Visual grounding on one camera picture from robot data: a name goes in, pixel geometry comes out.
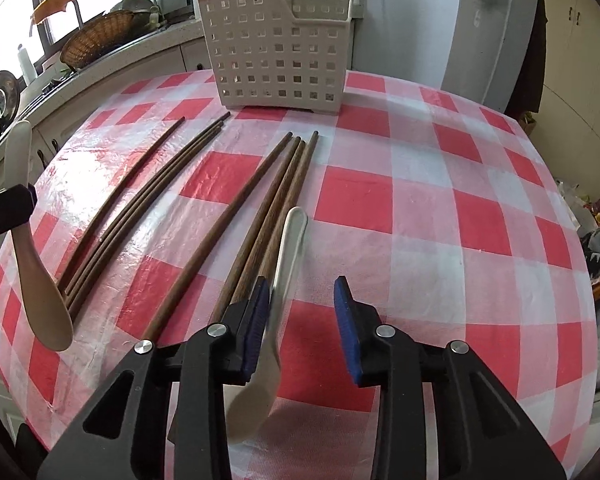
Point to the woven wicker basket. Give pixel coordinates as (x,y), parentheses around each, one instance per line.
(96,38)

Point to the metal colander bowl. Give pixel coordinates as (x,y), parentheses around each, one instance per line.
(136,6)

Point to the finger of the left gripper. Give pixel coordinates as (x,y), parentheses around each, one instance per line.
(16,206)

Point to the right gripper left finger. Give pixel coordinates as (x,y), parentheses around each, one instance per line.
(120,433)

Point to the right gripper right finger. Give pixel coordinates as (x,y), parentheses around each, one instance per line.
(482,431)

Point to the orange cloth on faucet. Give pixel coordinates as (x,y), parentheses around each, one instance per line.
(47,8)

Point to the red white checkered tablecloth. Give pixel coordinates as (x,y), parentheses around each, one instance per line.
(438,212)

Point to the cream wall cabinets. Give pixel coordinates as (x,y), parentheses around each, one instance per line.
(568,130)

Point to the white perforated utensil basket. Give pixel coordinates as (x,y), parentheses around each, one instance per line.
(278,53)

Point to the chrome sink faucet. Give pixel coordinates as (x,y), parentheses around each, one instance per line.
(77,9)

